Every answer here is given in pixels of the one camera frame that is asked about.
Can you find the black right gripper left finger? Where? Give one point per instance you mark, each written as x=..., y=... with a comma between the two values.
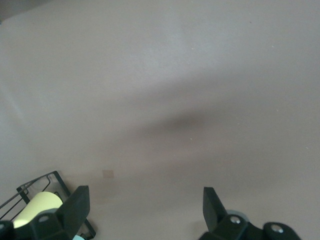
x=75, y=207

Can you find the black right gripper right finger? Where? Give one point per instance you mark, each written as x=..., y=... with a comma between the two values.
x=212, y=207

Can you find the pale green plastic cup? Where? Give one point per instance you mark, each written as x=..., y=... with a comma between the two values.
x=80, y=237

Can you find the yellow plastic cup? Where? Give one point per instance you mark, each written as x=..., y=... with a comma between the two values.
x=42, y=202

